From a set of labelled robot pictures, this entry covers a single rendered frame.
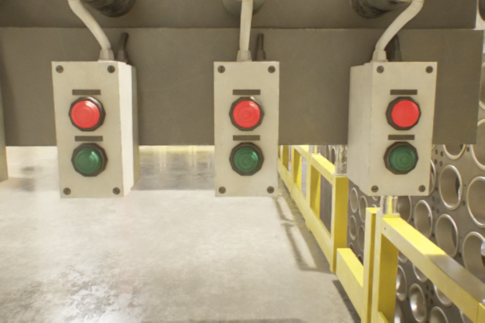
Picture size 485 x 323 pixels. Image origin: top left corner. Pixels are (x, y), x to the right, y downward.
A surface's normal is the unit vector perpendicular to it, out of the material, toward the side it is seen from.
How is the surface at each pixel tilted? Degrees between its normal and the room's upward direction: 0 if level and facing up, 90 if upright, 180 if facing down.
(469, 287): 0
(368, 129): 90
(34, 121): 90
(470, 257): 67
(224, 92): 90
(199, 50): 90
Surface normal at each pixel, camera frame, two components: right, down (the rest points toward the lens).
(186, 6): 0.03, 0.14
